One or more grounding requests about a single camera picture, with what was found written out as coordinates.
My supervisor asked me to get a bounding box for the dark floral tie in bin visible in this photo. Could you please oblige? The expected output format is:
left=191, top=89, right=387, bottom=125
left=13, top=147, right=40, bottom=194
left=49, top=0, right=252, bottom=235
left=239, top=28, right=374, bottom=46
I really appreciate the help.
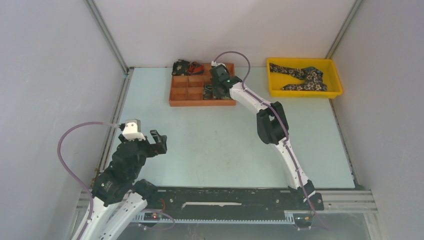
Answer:
left=269, top=63, right=328, bottom=92

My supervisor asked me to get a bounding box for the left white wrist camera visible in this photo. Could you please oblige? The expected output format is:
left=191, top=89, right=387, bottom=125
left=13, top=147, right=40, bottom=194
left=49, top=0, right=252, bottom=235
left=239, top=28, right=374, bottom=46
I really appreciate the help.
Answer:
left=120, top=119, right=146, bottom=141

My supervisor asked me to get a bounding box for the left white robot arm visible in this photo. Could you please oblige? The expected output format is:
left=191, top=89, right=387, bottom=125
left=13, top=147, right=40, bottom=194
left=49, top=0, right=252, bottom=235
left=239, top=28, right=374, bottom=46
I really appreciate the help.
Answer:
left=73, top=130, right=168, bottom=240

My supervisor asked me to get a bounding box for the orange compartment tray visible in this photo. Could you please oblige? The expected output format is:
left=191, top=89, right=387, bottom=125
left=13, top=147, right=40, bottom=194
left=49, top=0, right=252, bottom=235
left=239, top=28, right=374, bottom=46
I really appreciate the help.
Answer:
left=168, top=63, right=236, bottom=107

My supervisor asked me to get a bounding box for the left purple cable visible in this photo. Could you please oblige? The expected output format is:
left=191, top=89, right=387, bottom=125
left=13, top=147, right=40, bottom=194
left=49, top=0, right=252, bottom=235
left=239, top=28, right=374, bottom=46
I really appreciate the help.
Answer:
left=57, top=121, right=176, bottom=240

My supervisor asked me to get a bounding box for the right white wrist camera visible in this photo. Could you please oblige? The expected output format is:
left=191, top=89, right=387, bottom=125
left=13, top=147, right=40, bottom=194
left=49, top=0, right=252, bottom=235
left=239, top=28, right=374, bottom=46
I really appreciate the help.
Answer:
left=210, top=60, right=227, bottom=68

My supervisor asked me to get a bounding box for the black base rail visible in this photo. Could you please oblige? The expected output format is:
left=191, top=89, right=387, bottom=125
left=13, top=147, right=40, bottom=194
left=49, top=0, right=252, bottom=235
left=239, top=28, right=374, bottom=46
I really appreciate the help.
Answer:
left=147, top=186, right=325, bottom=222

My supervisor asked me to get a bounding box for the green orange patterned tie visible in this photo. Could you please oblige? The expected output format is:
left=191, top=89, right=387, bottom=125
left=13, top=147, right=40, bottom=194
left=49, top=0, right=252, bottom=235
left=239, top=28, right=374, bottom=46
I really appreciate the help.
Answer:
left=202, top=84, right=214, bottom=100

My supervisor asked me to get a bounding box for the rolled black floral tie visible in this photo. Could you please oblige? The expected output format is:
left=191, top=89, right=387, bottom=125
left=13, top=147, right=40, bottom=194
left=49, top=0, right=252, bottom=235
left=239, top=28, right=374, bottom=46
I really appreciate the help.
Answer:
left=171, top=59, right=191, bottom=76

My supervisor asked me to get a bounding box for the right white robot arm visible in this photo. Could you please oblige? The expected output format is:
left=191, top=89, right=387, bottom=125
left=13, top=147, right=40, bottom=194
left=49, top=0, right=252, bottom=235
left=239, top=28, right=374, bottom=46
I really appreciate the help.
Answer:
left=209, top=62, right=316, bottom=209

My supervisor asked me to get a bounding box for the rolled red black tie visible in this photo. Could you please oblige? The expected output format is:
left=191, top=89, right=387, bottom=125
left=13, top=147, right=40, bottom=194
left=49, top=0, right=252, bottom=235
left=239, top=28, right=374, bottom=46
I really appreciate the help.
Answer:
left=187, top=61, right=205, bottom=76

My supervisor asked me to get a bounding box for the yellow plastic bin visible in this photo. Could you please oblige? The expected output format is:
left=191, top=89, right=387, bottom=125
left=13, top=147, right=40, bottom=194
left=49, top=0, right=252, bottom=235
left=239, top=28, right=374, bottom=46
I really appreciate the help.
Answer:
left=266, top=57, right=343, bottom=99

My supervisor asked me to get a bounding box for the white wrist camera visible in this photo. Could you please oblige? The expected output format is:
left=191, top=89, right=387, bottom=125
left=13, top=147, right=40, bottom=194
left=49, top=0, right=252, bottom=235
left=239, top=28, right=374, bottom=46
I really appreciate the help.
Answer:
left=120, top=119, right=146, bottom=141
left=210, top=60, right=227, bottom=68

